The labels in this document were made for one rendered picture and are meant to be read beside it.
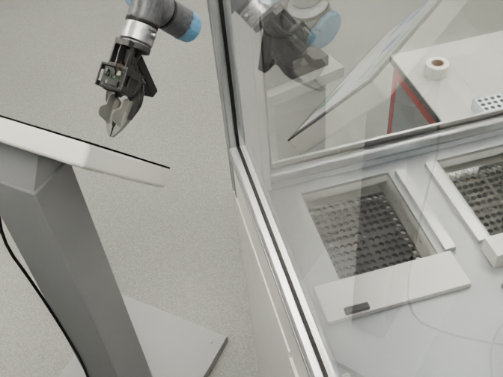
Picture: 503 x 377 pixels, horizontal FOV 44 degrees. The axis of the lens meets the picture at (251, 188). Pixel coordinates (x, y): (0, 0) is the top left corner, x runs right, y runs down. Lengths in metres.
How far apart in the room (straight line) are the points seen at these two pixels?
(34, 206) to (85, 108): 1.97
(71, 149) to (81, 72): 2.45
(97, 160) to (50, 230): 0.31
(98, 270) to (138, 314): 0.71
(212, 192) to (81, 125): 0.85
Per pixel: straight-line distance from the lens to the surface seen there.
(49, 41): 3.97
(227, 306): 2.32
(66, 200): 1.44
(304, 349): 0.94
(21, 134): 1.25
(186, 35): 1.52
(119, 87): 1.38
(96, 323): 1.72
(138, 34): 1.41
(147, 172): 1.33
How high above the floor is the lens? 1.91
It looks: 45 degrees down
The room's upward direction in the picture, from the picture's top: 6 degrees counter-clockwise
